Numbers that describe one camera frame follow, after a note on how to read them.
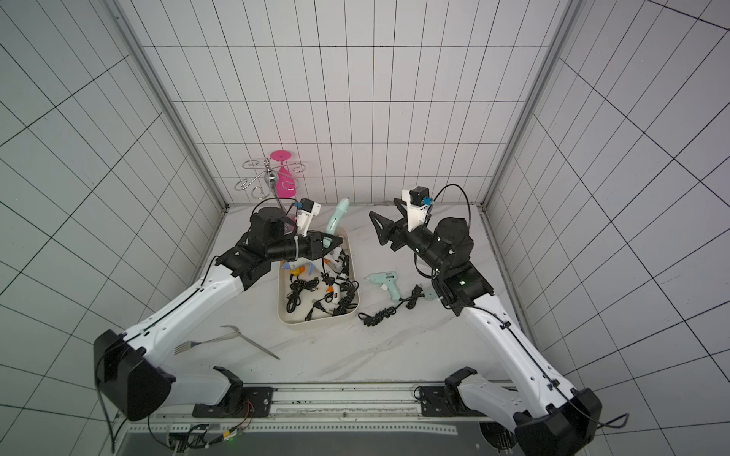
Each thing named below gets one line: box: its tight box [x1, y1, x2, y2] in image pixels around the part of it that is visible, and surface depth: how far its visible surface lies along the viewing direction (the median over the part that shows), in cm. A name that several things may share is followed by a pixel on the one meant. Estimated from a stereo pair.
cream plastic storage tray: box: [277, 227, 361, 328], surface depth 92 cm
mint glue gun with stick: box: [423, 287, 439, 302], surface depth 92 cm
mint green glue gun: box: [323, 196, 350, 249], surface depth 71 cm
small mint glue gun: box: [364, 271, 402, 303], surface depth 97 cm
